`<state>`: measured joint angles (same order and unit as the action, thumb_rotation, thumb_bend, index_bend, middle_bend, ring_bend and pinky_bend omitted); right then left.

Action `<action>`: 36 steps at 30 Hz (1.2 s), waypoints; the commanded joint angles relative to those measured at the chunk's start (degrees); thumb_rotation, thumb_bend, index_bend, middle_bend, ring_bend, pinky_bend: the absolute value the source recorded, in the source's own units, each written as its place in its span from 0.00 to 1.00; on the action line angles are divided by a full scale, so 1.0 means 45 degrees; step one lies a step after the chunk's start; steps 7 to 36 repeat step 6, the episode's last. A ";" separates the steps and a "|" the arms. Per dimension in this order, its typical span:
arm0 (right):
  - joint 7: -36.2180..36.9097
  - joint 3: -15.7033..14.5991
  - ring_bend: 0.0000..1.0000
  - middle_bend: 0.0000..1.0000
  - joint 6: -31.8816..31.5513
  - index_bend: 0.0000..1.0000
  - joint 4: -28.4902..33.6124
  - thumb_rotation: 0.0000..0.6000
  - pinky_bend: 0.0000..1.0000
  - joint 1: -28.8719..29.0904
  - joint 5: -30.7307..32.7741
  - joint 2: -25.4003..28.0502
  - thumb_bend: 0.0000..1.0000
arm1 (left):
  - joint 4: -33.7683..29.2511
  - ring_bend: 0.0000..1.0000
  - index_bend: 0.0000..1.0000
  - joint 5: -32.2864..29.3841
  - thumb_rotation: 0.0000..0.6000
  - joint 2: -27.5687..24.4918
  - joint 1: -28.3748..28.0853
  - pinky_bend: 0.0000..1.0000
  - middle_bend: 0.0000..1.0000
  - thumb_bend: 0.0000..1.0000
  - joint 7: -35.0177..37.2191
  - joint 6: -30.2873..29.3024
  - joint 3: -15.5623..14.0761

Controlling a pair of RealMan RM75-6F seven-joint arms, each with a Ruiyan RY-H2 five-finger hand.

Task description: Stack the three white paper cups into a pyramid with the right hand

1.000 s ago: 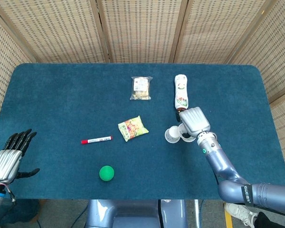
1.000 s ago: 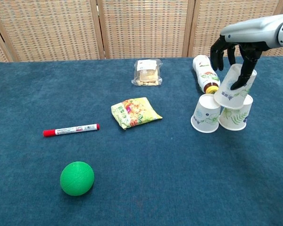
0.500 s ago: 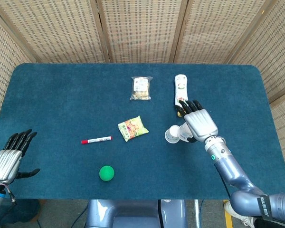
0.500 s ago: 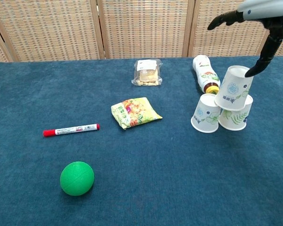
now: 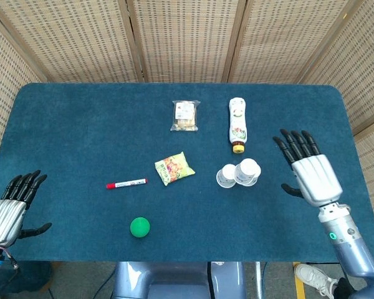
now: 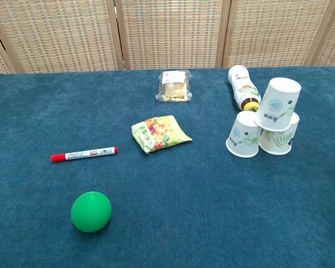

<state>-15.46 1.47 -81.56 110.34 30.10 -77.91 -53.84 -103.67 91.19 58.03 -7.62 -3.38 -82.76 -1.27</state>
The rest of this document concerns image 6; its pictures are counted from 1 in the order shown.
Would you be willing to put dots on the white printed paper cup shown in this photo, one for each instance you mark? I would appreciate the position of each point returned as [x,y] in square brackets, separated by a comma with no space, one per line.
[279,142]
[241,139]
[276,106]

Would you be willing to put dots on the green yellow snack packet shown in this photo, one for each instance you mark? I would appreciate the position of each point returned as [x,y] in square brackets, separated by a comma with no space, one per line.
[159,134]

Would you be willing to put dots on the clear bag of crackers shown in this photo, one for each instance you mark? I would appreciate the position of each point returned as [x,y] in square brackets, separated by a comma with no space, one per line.
[173,89]

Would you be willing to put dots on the blue felt table cover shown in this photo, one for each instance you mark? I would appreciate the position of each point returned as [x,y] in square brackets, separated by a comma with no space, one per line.
[184,209]

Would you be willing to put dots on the red white marker pen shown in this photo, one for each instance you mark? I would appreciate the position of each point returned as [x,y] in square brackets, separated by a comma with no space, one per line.
[83,154]

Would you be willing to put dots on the white bottle yellow cap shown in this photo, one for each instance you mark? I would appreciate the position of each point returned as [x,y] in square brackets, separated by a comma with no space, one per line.
[241,83]

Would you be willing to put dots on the green ball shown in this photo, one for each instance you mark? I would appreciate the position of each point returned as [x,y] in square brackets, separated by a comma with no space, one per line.
[91,212]

